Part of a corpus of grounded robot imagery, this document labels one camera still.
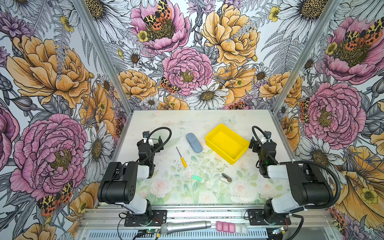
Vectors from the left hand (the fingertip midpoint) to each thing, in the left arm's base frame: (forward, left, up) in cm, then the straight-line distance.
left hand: (153, 141), depth 94 cm
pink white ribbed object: (-45, -46, -6) cm, 65 cm away
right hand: (-2, -66, +1) cm, 66 cm away
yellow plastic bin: (+3, -48, -9) cm, 49 cm away
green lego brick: (-21, -27, -6) cm, 35 cm away
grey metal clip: (-22, -44, -6) cm, 50 cm away
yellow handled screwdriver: (-9, -18, -8) cm, 22 cm away
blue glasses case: (+2, -25, -6) cm, 26 cm away
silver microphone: (-44, -14, -4) cm, 46 cm away
